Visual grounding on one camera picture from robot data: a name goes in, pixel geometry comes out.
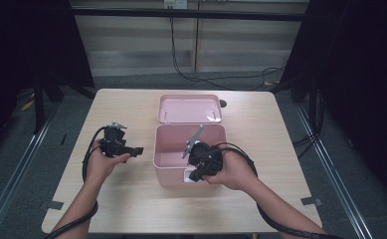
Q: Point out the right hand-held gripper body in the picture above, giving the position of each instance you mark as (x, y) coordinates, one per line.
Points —
(206, 159)

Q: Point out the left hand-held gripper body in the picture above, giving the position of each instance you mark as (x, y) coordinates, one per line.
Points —
(114, 142)

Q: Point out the pink storage box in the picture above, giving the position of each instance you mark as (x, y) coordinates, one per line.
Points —
(171, 146)

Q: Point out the person's left hand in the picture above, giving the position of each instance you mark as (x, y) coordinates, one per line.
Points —
(99, 166)

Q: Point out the person's right hand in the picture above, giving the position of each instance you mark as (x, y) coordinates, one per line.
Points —
(235, 172)

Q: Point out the small black tape piece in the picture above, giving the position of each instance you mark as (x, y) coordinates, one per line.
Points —
(63, 139)

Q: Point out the small black round object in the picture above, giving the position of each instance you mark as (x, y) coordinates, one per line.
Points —
(223, 103)

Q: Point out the black metal stand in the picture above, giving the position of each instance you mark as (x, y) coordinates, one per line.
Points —
(39, 106)

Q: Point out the grey tape strip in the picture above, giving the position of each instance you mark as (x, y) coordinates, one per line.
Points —
(311, 201)
(55, 205)

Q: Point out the yellow tape piece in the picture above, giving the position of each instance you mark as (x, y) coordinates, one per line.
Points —
(27, 105)

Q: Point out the black curtain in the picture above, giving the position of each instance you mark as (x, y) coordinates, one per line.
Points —
(25, 43)
(363, 66)

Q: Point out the black horizontal bar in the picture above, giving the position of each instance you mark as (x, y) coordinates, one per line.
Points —
(187, 14)

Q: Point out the metal floor rail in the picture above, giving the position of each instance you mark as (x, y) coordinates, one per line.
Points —
(15, 172)
(337, 179)

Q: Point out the white wall outlet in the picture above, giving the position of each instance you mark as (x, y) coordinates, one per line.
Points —
(175, 4)

